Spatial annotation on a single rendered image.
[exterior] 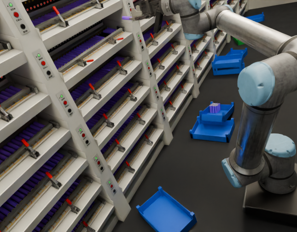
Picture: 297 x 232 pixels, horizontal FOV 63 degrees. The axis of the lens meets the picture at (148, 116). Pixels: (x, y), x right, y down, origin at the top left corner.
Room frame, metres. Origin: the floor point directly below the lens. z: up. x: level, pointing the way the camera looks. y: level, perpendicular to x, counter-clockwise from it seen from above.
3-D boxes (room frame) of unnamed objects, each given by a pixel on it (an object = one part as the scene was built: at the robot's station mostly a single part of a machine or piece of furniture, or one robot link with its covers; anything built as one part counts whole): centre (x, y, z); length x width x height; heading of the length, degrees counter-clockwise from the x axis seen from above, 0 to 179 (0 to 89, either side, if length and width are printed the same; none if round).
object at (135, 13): (1.32, -0.11, 1.06); 0.09 x 0.03 x 0.06; 55
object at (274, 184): (0.80, -0.54, 0.19); 0.19 x 0.19 x 0.10
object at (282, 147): (0.80, -0.53, 0.32); 0.17 x 0.15 x 0.18; 93
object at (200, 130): (1.49, -0.45, 0.04); 0.30 x 0.20 x 0.08; 51
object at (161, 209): (0.89, 0.09, 0.04); 0.30 x 0.20 x 0.08; 28
